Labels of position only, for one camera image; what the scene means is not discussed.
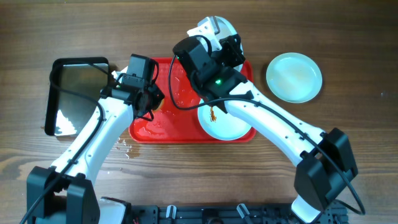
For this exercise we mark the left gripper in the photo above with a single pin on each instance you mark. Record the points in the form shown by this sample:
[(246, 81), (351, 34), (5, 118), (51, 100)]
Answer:
[(149, 101)]

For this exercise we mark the black metal water tray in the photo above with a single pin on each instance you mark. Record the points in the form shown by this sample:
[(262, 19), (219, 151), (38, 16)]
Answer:
[(68, 114)]

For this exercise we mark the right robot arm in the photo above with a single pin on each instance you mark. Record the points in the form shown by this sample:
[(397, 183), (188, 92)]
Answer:
[(324, 162)]

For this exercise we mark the red plastic tray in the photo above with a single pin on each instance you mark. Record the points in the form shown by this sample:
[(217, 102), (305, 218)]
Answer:
[(170, 125)]

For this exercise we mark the green orange sponge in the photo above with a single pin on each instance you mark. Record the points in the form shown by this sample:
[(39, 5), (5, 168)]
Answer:
[(158, 106)]

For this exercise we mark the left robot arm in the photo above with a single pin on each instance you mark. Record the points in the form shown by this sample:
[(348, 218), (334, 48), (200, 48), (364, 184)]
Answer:
[(64, 192)]

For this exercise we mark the white plate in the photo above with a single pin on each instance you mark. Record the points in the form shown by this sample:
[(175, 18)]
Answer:
[(294, 77), (226, 29), (220, 125)]

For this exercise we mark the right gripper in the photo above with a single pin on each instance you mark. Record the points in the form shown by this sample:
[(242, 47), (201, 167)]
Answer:
[(232, 51)]

